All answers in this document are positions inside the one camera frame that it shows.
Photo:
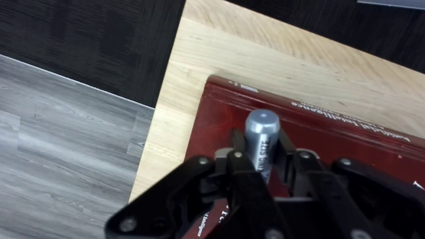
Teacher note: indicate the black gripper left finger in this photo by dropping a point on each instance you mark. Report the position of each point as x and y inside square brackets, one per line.
[177, 194]

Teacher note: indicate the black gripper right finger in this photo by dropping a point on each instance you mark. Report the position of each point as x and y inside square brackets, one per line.
[367, 199]

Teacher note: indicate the dark red hardcover book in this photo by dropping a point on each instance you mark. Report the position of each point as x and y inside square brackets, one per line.
[346, 132]

